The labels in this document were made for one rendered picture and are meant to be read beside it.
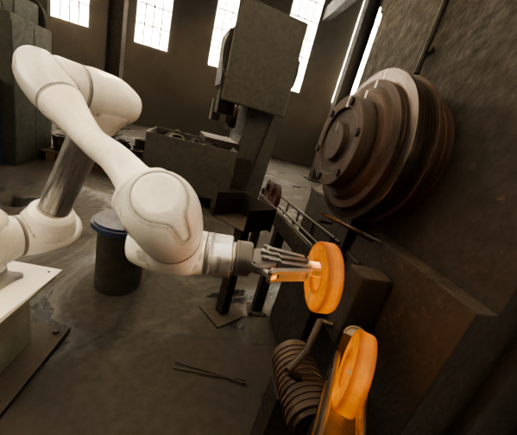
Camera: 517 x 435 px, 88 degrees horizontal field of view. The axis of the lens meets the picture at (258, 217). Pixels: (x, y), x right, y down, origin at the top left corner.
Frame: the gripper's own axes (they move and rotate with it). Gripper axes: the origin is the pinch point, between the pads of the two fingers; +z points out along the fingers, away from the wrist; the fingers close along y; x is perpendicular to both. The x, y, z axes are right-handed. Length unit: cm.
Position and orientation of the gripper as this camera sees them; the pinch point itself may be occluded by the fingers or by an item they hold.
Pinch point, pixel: (323, 269)
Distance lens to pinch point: 62.1
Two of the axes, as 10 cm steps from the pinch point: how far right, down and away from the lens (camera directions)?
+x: 1.9, -9.2, -3.3
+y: 0.6, 3.5, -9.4
